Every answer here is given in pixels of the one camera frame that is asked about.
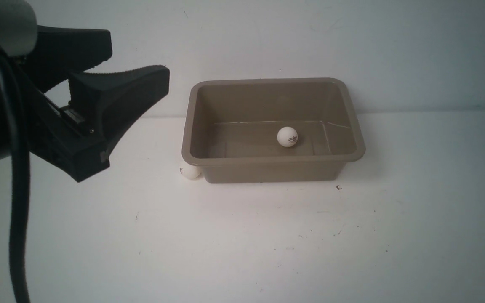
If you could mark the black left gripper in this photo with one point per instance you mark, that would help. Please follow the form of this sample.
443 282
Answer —
102 107

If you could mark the white table-tennis ball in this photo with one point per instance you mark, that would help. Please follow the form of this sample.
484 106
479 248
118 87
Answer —
188 171
287 137

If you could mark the tan plastic bin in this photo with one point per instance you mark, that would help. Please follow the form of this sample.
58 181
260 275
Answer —
231 129

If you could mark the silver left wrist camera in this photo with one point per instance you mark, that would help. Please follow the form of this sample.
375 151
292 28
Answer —
18 27

